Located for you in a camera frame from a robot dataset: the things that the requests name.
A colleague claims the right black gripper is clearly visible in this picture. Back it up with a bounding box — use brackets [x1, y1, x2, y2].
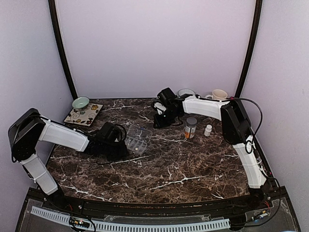
[154, 108, 180, 129]

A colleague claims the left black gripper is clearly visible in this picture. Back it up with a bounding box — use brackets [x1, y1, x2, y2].
[101, 141, 129, 161]

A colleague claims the amber pill bottle grey cap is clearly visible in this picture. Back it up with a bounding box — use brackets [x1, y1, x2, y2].
[184, 117, 197, 139]

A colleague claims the clear plastic pill organizer box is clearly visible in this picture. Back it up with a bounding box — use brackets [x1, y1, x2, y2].
[125, 125, 153, 154]

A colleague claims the white pill bottle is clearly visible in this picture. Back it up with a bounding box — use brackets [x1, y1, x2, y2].
[204, 124, 212, 137]

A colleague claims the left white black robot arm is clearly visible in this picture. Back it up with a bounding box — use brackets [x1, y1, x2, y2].
[8, 108, 128, 211]

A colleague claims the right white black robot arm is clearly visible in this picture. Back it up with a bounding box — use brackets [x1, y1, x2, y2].
[152, 87, 268, 191]

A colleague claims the right celadon green bowl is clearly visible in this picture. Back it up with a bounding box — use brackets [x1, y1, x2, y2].
[178, 88, 196, 96]

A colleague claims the celadon green bowl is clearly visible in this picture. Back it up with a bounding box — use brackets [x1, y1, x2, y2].
[178, 88, 196, 96]
[72, 97, 90, 111]

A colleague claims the cream printed mug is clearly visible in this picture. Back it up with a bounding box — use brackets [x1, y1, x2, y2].
[205, 89, 228, 100]

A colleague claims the left celadon green bowl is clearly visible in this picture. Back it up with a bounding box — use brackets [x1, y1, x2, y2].
[72, 97, 90, 111]

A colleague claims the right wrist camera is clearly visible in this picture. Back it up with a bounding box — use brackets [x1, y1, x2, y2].
[151, 101, 167, 115]

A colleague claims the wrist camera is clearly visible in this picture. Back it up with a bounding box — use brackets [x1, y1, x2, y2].
[97, 122, 127, 143]
[151, 101, 167, 115]

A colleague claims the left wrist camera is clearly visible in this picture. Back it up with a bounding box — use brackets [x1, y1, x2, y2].
[97, 122, 127, 143]

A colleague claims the white slotted cable duct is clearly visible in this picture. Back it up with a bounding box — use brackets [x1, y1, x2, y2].
[30, 206, 230, 232]

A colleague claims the right black frame post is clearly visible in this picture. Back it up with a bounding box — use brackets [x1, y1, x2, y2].
[234, 0, 263, 98]

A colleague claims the black frame post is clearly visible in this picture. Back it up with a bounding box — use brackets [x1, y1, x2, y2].
[234, 0, 263, 98]
[48, 0, 78, 100]

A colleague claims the left black frame post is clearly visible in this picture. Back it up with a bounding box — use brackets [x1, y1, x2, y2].
[48, 0, 78, 100]

